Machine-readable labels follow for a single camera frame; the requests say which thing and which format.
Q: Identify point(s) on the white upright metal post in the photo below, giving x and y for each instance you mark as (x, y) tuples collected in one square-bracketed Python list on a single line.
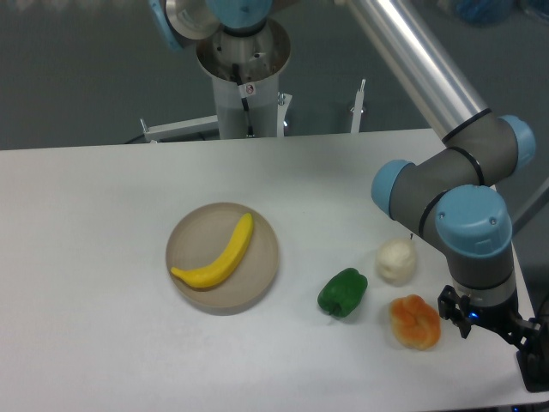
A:
[(358, 108)]

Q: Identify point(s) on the white toy garlic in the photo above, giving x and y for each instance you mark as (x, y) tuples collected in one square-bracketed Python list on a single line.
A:
[(396, 260)]

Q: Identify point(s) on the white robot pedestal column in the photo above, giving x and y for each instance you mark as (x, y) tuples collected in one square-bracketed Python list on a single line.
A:
[(244, 69)]

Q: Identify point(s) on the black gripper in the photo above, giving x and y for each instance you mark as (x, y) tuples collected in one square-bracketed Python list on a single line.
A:
[(530, 337)]

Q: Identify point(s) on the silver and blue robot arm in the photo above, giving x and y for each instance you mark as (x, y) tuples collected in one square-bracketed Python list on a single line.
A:
[(448, 201)]

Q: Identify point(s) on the yellow toy banana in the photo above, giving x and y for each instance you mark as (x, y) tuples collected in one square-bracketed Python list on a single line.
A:
[(223, 266)]

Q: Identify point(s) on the white metal frame bracket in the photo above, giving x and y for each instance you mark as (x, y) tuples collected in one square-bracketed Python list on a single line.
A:
[(179, 131)]

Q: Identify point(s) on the orange toy bread roll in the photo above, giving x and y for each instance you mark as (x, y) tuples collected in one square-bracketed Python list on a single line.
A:
[(414, 323)]

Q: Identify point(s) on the green toy bell pepper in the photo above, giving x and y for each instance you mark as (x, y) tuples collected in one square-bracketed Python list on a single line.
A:
[(343, 293)]

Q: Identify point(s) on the beige round plate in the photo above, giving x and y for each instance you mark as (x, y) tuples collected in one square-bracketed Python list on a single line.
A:
[(201, 236)]

